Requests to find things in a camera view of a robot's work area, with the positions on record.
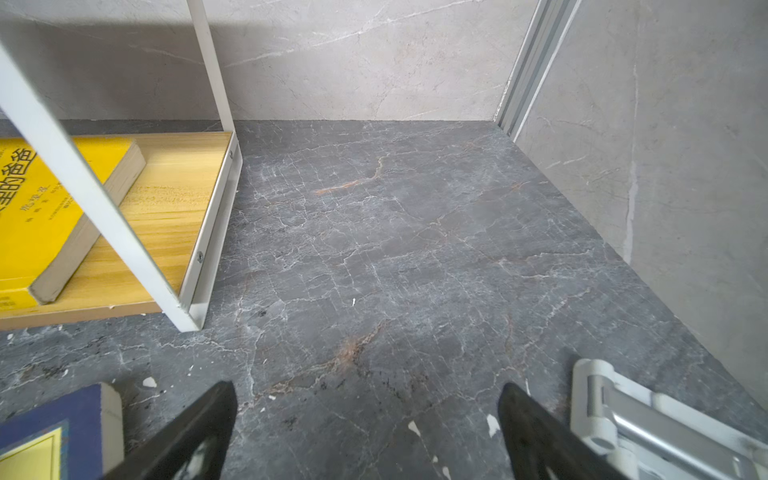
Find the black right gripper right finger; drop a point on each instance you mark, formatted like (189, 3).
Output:
(540, 447)

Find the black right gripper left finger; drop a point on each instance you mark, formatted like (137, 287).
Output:
(192, 446)

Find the navy book with yellow label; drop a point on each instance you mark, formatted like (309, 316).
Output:
(77, 436)

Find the white metal phone stand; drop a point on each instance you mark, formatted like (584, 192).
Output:
(649, 435)

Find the white wooden two-tier shelf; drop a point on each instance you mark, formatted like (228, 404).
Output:
(158, 250)

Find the yellow book on lower shelf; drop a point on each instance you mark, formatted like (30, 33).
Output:
(45, 235)

